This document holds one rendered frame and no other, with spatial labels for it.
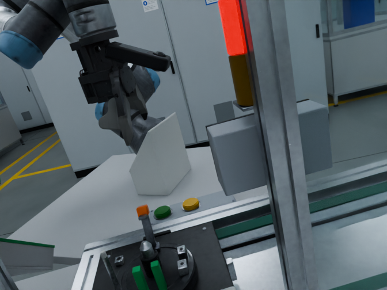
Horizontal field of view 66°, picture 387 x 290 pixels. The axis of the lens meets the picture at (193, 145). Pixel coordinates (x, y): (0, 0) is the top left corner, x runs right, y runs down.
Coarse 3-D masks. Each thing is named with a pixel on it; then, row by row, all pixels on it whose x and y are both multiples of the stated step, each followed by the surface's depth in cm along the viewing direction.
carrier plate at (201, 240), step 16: (208, 224) 61; (160, 240) 60; (176, 240) 59; (192, 240) 58; (208, 240) 57; (112, 256) 59; (128, 256) 58; (208, 256) 53; (96, 272) 56; (208, 272) 49; (224, 272) 48; (96, 288) 52; (112, 288) 51; (208, 288) 46; (224, 288) 45
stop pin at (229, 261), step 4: (228, 260) 51; (232, 260) 51; (228, 264) 50; (232, 264) 51; (228, 268) 51; (232, 268) 51; (232, 272) 51; (232, 276) 51; (236, 276) 52; (232, 280) 52
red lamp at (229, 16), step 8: (224, 0) 26; (232, 0) 25; (224, 8) 26; (232, 8) 26; (224, 16) 27; (232, 16) 26; (224, 24) 27; (232, 24) 26; (224, 32) 28; (232, 32) 26; (240, 32) 26; (232, 40) 27; (240, 40) 26; (232, 48) 27; (240, 48) 27
